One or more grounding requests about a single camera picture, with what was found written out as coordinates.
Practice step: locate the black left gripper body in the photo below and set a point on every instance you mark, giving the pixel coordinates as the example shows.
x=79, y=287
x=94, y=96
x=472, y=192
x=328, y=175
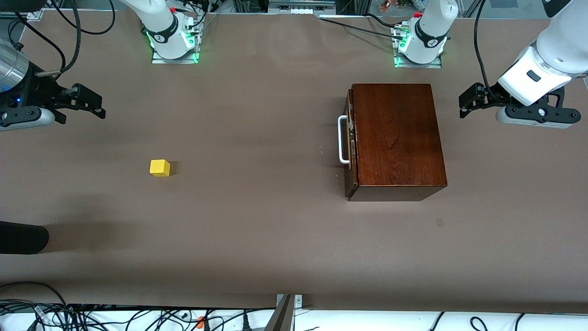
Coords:
x=488, y=96

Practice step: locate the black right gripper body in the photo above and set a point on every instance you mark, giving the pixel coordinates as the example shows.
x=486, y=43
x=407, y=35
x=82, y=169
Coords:
x=40, y=90

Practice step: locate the yellow block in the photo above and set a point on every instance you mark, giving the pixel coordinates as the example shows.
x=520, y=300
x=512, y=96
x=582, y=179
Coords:
x=160, y=168

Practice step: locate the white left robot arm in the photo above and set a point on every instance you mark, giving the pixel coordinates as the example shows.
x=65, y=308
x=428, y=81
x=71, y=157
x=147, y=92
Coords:
x=432, y=27

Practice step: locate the dark brown wooden box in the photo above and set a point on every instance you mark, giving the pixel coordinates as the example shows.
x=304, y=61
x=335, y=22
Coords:
x=395, y=138

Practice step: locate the black rounded object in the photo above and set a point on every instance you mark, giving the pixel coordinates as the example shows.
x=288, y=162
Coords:
x=23, y=236

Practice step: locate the grey device with ports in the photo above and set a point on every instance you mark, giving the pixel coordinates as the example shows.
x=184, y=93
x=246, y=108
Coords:
x=301, y=10

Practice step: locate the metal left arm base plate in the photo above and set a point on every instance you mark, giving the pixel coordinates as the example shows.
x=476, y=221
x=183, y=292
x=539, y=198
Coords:
x=418, y=65

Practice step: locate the aluminium frame profile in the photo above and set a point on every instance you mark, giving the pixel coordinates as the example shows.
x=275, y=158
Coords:
x=34, y=14

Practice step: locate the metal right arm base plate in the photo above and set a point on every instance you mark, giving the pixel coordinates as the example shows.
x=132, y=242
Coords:
x=174, y=60

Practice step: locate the metal bracket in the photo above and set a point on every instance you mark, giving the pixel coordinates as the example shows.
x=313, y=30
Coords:
x=282, y=317

